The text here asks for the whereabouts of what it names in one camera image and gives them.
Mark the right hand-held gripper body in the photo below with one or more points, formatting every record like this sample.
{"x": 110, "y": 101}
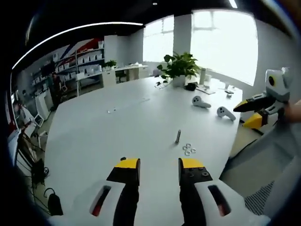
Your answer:
{"x": 278, "y": 86}

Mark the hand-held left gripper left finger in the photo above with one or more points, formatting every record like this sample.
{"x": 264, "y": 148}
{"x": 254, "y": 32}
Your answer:
{"x": 103, "y": 188}

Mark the thin threaded stud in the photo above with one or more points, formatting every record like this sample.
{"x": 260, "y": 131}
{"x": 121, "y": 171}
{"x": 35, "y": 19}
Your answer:
{"x": 177, "y": 136}

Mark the white handheld controller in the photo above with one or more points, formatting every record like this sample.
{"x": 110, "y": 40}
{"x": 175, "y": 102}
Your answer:
{"x": 224, "y": 113}
{"x": 200, "y": 102}

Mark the curved ceiling light strip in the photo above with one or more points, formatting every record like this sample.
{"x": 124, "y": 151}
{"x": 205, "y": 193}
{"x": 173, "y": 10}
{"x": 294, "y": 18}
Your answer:
{"x": 77, "y": 27}

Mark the white flat tray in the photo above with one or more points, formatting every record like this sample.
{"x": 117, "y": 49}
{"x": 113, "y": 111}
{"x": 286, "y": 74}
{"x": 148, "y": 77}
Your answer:
{"x": 205, "y": 90}

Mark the small black object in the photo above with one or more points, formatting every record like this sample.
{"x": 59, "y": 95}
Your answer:
{"x": 190, "y": 87}

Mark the narrow window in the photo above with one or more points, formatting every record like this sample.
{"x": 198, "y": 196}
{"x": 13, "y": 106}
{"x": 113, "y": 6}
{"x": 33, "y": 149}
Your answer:
{"x": 157, "y": 40}

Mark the white rolling cabinet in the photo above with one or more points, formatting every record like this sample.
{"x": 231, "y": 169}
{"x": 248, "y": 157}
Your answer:
{"x": 42, "y": 106}

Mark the black laptop stand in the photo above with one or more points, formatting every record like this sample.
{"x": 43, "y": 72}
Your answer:
{"x": 28, "y": 150}

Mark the wide window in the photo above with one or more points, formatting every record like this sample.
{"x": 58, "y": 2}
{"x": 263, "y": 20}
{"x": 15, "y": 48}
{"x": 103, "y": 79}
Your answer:
{"x": 223, "y": 47}

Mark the shelving with white boxes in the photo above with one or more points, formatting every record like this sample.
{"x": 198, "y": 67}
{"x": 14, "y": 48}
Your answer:
{"x": 87, "y": 58}

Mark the white bottle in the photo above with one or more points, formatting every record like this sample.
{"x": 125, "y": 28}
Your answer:
{"x": 203, "y": 76}

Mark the grey mesh office chair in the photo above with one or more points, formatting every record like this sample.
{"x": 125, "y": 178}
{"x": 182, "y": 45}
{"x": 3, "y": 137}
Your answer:
{"x": 270, "y": 164}

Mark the person's right hand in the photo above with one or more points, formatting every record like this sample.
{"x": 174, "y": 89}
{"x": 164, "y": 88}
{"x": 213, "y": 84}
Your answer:
{"x": 295, "y": 113}

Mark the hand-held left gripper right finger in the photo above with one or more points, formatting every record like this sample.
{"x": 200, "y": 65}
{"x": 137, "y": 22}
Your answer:
{"x": 202, "y": 188}

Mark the short ceiling light strip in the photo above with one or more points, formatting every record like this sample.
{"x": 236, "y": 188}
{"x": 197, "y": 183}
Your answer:
{"x": 232, "y": 3}

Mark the white desk cabinet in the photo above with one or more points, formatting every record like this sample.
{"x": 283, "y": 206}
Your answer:
{"x": 110, "y": 77}

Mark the small green potted plant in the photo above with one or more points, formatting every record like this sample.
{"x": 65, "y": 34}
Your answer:
{"x": 111, "y": 64}

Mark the large green potted plant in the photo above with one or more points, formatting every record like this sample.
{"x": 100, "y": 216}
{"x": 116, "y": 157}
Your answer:
{"x": 181, "y": 66}

